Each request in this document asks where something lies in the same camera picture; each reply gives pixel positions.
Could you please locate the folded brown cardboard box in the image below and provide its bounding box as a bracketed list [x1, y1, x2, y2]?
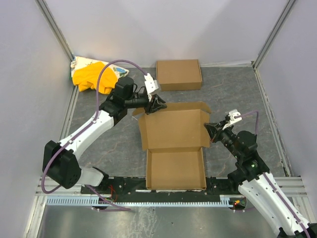
[156, 59, 202, 91]

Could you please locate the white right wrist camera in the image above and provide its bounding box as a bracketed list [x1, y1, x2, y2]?
[222, 109, 242, 130]

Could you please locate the white patterned cloth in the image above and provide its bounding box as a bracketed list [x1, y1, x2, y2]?
[70, 57, 129, 89]

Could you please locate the light blue slotted cable duct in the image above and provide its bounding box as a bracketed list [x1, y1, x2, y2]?
[46, 192, 246, 208]

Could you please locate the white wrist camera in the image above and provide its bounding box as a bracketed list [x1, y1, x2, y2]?
[144, 73, 160, 95]
[222, 109, 242, 130]

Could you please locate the left aluminium frame post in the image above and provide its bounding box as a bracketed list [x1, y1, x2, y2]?
[35, 0, 74, 61]

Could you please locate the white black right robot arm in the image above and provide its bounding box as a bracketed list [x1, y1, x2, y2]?
[204, 121, 317, 238]

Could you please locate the aluminium floor rail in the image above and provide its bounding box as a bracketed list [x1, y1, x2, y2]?
[254, 69, 316, 223]
[22, 86, 79, 238]

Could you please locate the right aluminium frame post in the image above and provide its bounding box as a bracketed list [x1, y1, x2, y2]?
[253, 0, 297, 70]

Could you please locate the aluminium frame post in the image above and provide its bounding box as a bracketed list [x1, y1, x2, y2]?
[253, 0, 297, 70]
[35, 0, 74, 61]

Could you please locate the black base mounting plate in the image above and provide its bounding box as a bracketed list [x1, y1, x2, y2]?
[94, 177, 247, 207]

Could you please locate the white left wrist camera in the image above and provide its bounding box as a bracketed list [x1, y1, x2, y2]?
[144, 73, 160, 95]

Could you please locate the brown cardboard box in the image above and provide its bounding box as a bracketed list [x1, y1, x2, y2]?
[132, 102, 211, 190]
[156, 59, 202, 91]

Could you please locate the yellow cloth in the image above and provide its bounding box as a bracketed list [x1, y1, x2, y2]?
[72, 61, 118, 94]

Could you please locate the left aluminium floor rail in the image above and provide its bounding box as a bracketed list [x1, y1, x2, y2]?
[22, 86, 79, 238]

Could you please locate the aluminium front rail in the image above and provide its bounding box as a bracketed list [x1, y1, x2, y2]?
[34, 175, 309, 197]

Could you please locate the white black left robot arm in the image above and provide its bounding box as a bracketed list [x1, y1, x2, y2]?
[43, 74, 167, 189]

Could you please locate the right aluminium floor rail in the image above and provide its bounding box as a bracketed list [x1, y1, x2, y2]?
[254, 69, 316, 223]

